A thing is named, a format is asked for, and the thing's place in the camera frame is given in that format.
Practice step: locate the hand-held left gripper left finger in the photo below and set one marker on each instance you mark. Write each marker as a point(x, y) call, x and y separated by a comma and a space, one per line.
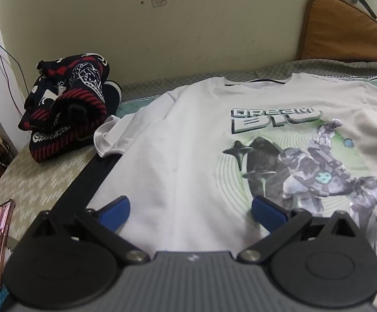
point(116, 210)

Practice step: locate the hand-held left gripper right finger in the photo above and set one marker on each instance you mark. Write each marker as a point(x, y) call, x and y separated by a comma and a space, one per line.
point(267, 214)

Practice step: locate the white printed t-shirt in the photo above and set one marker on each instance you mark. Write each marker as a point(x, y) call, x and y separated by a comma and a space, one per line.
point(182, 156)

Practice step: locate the black cloth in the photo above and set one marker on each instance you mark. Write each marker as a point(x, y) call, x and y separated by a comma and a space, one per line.
point(84, 185)

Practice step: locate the patterned bed sheet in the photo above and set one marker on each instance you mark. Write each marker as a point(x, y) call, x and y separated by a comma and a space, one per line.
point(42, 175)

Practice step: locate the dark navy garment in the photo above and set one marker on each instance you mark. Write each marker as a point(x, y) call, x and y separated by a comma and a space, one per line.
point(113, 94)

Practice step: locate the black red patterned sweater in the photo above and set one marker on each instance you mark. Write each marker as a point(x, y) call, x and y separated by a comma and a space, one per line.
point(65, 104)

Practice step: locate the orange brown cushion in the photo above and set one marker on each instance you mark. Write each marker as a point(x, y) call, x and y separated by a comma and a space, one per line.
point(344, 35)

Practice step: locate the white wall socket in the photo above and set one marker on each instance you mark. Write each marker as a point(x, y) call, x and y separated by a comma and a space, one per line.
point(159, 2)

